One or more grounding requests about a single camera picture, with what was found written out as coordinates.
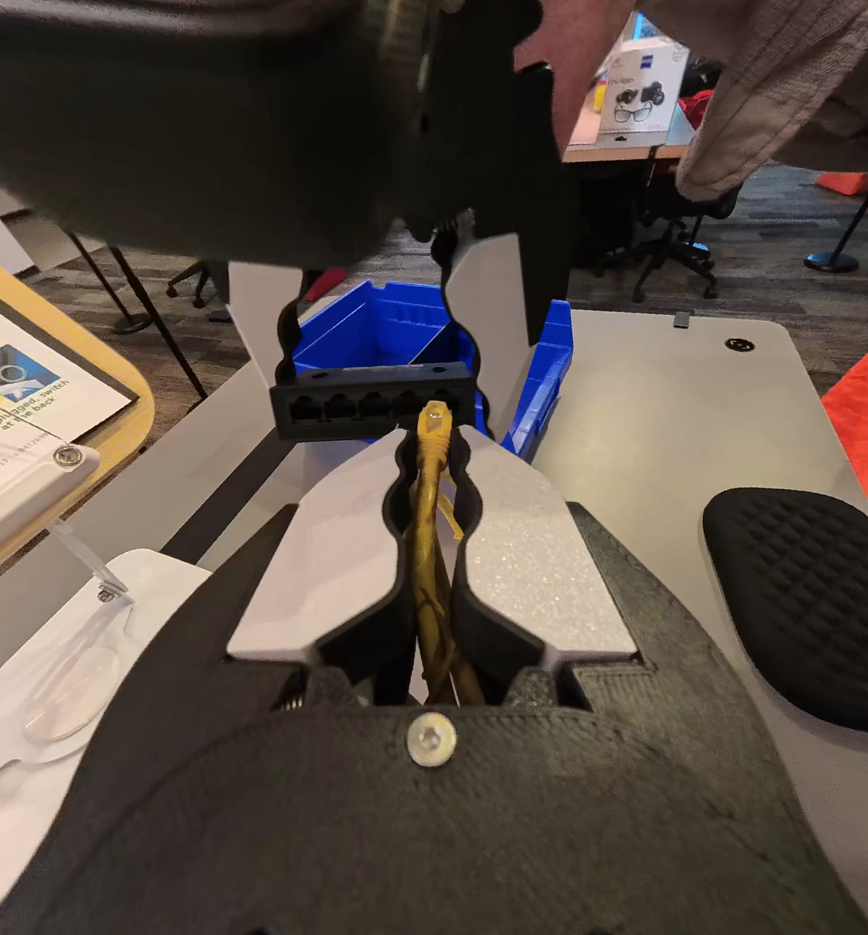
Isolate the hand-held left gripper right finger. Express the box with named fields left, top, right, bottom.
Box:
left=449, top=424, right=640, bottom=707

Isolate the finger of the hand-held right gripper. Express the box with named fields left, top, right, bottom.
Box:
left=440, top=232, right=552, bottom=463
left=226, top=259, right=305, bottom=384

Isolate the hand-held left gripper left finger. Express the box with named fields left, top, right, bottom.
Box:
left=226, top=427, right=416, bottom=707

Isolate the blue plastic bin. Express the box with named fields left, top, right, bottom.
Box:
left=291, top=280, right=574, bottom=463

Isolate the black network switch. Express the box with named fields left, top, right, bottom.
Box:
left=269, top=359, right=476, bottom=443

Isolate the yellow ethernet cable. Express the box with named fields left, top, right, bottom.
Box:
left=405, top=400, right=488, bottom=708

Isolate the person's right hand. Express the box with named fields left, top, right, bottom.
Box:
left=513, top=0, right=641, bottom=156

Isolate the black office chair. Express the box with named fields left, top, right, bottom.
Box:
left=602, top=142, right=743, bottom=305

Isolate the wood-edged side desk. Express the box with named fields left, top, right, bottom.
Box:
left=562, top=110, right=698, bottom=164

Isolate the printed instruction sheet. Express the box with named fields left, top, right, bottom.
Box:
left=0, top=288, right=140, bottom=512

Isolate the white product box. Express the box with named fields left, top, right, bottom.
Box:
left=597, top=38, right=692, bottom=144

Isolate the clear plastic board support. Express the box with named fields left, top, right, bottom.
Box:
left=21, top=519, right=137, bottom=748

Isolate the orange striped cone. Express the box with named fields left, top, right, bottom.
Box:
left=821, top=321, right=868, bottom=512

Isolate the black stanchion post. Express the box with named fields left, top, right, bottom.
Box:
left=804, top=171, right=868, bottom=273

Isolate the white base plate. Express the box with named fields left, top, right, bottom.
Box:
left=0, top=548, right=213, bottom=935

